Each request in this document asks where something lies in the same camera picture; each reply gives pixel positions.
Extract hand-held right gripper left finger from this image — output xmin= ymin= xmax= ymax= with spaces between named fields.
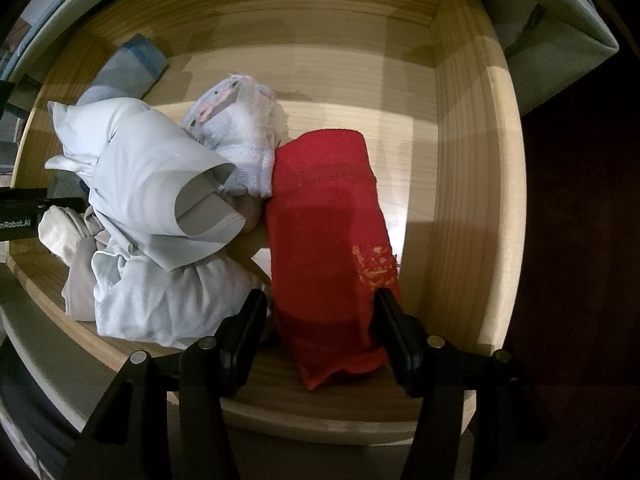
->
xmin=62 ymin=287 xmax=271 ymax=480

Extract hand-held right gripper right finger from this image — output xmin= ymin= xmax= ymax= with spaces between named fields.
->
xmin=375 ymin=287 xmax=551 ymax=480

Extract beige underwear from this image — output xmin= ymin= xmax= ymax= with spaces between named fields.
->
xmin=39 ymin=205 xmax=108 ymax=321

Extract pale blue gathered underwear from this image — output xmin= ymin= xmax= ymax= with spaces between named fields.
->
xmin=92 ymin=240 xmax=273 ymax=351

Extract red underwear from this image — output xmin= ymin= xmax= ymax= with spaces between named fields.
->
xmin=262 ymin=129 xmax=403 ymax=392

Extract large white underwear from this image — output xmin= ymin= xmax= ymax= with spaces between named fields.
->
xmin=44 ymin=99 xmax=251 ymax=272

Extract grey blue sock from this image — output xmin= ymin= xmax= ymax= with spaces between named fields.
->
xmin=75 ymin=34 xmax=168 ymax=106

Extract white floral underwear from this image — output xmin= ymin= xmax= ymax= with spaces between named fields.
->
xmin=182 ymin=74 xmax=278 ymax=198

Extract grey padded wooden drawer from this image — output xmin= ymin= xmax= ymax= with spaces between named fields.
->
xmin=0 ymin=0 xmax=526 ymax=480

